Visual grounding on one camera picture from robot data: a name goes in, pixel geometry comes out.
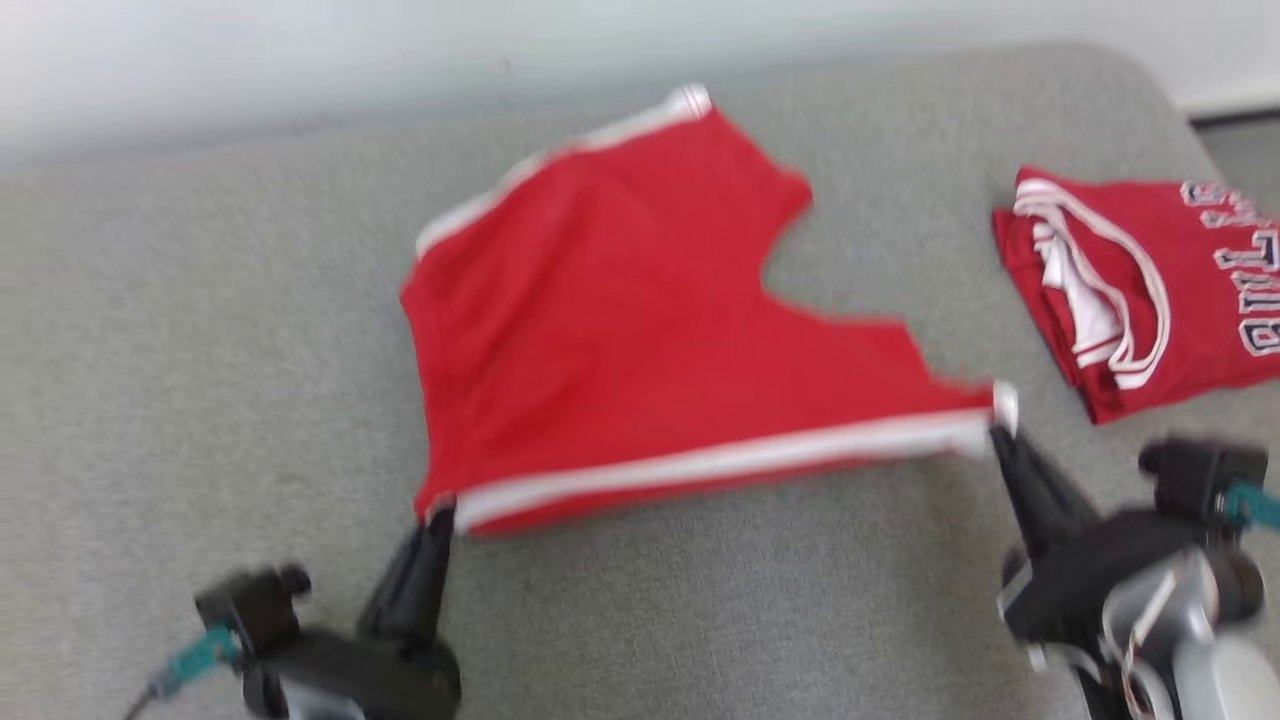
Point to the red basketball shorts white stripe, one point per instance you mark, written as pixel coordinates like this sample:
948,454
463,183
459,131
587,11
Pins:
620,330

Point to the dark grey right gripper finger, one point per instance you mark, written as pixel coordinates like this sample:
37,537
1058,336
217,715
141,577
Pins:
1030,510
1060,490

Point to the black baseboard strip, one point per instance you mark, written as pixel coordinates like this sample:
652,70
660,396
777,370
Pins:
1240,116

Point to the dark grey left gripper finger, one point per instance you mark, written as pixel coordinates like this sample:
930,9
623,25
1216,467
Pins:
438,580
395,590

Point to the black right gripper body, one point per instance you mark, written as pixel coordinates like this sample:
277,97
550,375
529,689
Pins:
1110,580

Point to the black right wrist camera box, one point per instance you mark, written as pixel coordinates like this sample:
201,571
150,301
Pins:
1200,480

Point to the red Bulls basketball jersey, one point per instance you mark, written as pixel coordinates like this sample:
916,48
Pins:
1190,290

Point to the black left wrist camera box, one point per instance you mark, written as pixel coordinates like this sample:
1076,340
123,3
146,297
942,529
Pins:
255,610

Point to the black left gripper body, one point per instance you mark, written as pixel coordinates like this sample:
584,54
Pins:
380,675

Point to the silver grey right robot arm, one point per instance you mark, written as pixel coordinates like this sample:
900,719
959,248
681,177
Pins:
1180,650

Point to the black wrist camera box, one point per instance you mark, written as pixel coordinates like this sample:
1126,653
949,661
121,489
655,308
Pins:
1200,480
255,610

